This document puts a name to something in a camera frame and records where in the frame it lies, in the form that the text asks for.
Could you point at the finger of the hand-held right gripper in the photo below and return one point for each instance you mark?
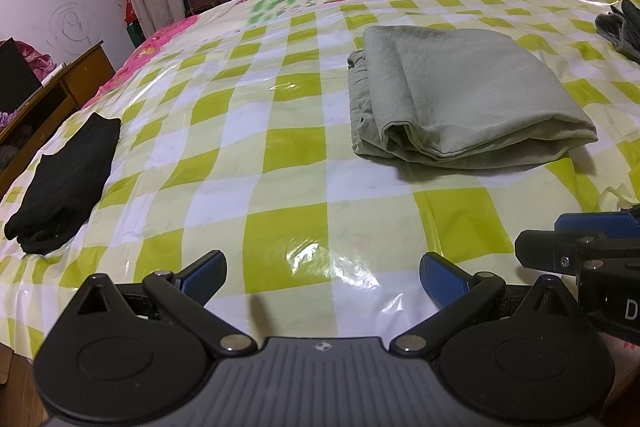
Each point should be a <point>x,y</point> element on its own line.
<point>590,223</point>

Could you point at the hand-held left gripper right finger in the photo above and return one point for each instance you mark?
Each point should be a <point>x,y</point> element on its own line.
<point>442,279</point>

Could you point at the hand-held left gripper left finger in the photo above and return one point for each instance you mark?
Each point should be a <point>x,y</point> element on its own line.
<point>205,277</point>

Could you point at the grey-green pants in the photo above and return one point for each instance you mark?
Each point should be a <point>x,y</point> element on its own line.
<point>450,82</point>

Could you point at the black folded cloth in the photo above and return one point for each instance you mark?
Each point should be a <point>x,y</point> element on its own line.
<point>65,177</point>

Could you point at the grey glove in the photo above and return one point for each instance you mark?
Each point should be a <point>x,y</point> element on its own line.
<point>622,29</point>

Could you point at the wooden desk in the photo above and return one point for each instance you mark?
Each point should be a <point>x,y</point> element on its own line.
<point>65,82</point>

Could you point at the red green decoration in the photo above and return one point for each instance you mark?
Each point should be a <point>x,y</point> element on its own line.
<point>131,14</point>

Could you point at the pink floral cloth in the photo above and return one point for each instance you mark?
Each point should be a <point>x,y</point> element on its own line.
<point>40,59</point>

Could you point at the black box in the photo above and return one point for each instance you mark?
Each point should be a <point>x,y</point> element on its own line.
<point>17,67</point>

